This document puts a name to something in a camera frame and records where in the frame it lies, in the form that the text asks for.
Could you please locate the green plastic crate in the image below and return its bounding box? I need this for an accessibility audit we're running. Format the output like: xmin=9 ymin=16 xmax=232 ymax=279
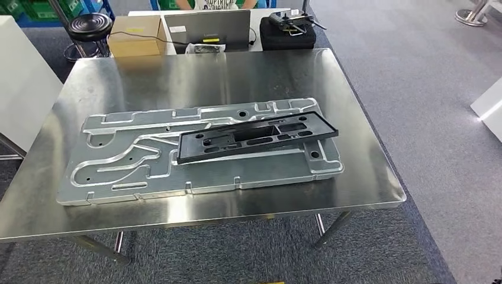
xmin=0 ymin=0 xmax=24 ymax=20
xmin=20 ymin=0 xmax=85 ymax=21

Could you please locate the seated person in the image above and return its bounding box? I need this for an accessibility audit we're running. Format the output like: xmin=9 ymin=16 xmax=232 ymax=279
xmin=175 ymin=0 xmax=260 ymax=11

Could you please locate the large stamped metal plate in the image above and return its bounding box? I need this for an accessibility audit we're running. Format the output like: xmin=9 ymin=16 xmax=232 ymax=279
xmin=56 ymin=97 xmax=345 ymax=207

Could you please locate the clear plastic bag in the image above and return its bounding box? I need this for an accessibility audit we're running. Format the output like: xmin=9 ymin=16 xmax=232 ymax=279
xmin=184 ymin=42 xmax=227 ymax=55

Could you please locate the black case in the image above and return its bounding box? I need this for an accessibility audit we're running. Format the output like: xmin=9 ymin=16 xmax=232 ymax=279
xmin=259 ymin=16 xmax=317 ymax=51

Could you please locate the white block plinth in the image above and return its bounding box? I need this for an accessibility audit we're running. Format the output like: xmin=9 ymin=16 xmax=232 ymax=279
xmin=470 ymin=76 xmax=502 ymax=143

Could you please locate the thin black cable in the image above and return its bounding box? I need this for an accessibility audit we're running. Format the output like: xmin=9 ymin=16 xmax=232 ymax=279
xmin=108 ymin=30 xmax=189 ymax=46

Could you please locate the black plastic car part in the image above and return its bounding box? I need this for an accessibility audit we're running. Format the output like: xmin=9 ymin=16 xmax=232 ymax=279
xmin=176 ymin=111 xmax=339 ymax=166

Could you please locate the metal chair base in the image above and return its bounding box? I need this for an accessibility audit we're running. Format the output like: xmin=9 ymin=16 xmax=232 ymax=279
xmin=455 ymin=0 xmax=491 ymax=27

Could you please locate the stainless steel workbench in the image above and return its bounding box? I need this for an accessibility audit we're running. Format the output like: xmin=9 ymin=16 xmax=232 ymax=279
xmin=0 ymin=47 xmax=407 ymax=265

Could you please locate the black round fan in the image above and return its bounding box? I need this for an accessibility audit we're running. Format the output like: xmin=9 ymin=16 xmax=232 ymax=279
xmin=63 ymin=12 xmax=114 ymax=63

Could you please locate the white desk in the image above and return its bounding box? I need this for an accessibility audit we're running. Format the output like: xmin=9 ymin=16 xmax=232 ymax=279
xmin=127 ymin=8 xmax=293 ymax=56

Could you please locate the white cabinet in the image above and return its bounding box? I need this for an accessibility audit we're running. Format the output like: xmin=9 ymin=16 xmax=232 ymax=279
xmin=0 ymin=15 xmax=65 ymax=154

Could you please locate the brown cardboard box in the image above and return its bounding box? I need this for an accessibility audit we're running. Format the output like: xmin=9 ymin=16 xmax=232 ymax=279
xmin=107 ymin=15 xmax=168 ymax=59

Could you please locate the black remote controller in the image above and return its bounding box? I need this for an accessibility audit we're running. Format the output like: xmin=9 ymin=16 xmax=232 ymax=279
xmin=268 ymin=10 xmax=327 ymax=36

